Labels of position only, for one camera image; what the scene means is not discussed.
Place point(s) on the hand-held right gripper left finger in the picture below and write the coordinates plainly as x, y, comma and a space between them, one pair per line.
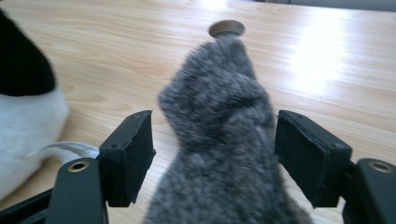
127, 155

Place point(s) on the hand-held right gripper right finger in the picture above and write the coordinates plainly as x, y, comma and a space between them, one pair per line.
311, 155

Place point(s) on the grey fuzzy sock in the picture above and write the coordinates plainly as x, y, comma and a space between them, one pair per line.
224, 124

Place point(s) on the black and white panda plush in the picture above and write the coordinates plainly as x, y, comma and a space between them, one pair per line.
25, 118

